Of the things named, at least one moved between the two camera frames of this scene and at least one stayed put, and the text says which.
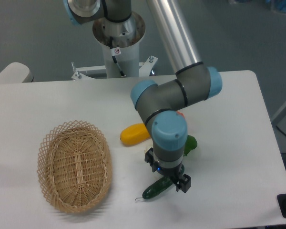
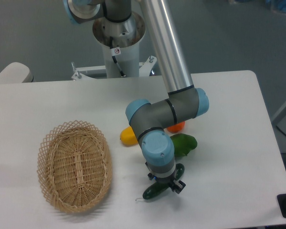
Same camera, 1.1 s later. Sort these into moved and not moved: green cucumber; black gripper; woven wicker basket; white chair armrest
Moved: black gripper
Not moved: white chair armrest; woven wicker basket; green cucumber
